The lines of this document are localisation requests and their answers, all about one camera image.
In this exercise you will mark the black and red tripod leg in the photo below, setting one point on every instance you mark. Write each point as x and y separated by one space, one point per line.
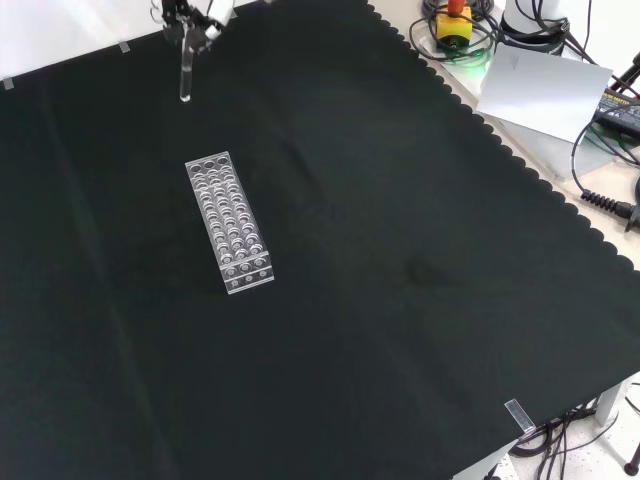
627 75

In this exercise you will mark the clear tape strip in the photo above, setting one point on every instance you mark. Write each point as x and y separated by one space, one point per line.
519 415

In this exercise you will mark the pale grey board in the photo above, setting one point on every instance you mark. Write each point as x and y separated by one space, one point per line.
540 90

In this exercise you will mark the black tripod leg with foot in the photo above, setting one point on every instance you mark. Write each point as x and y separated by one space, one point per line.
631 450

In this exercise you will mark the clear glass test tube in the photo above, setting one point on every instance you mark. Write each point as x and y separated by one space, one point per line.
186 75

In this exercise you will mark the yellow emergency stop button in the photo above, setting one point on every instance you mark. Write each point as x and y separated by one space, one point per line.
454 27

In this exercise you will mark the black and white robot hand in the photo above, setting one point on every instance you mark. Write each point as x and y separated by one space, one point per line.
176 14

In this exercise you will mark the clear plastic test tube rack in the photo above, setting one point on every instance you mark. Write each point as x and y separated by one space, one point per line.
227 225

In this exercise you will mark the black scalloped bench cloth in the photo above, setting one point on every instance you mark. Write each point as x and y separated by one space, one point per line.
350 310

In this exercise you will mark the grey tape strip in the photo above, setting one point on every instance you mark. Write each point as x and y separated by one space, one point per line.
7 83
124 48

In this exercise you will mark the black and yellow power adapter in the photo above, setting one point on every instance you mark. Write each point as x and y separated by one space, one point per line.
620 112

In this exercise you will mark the white table leg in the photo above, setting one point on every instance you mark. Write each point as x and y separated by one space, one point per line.
611 400

